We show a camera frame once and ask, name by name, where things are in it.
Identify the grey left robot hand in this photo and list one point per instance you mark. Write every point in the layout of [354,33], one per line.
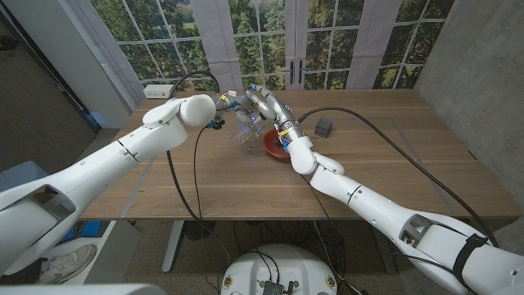
[241,102]

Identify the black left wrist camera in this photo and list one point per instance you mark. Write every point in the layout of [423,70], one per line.
[216,123]

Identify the dark brown door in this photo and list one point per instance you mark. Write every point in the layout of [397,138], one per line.
[41,114]

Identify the clear dispenser bottle black pump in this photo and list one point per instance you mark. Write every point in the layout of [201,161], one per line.
[241,135]

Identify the printed window forest backdrop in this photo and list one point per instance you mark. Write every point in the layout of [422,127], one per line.
[245,41]

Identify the person's dark trouser leg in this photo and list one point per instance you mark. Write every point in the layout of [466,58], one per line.
[20,276]

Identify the red bowl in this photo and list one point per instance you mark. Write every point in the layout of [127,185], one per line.
[272,145]

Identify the pale blue plastic bin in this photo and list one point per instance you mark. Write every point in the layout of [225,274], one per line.
[16,176]

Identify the white box with blue panels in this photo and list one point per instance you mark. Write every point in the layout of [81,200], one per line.
[118,250]

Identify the white power strip box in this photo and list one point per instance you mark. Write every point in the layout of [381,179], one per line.
[153,91]

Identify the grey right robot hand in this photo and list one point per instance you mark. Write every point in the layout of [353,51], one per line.
[280,108]

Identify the dark grey block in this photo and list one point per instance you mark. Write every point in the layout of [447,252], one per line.
[323,128]

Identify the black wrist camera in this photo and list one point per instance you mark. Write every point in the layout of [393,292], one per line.
[216,123]
[283,144]

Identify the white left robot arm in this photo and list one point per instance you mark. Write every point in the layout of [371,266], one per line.
[102,164]

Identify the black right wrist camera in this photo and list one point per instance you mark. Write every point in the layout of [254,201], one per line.
[283,144]

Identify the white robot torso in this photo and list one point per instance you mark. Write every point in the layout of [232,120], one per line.
[82,290]

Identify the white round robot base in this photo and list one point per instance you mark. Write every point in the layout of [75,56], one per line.
[282,262]

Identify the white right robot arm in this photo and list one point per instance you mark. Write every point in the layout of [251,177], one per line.
[368,201]

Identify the white grey sneaker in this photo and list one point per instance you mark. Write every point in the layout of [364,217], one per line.
[69,262]

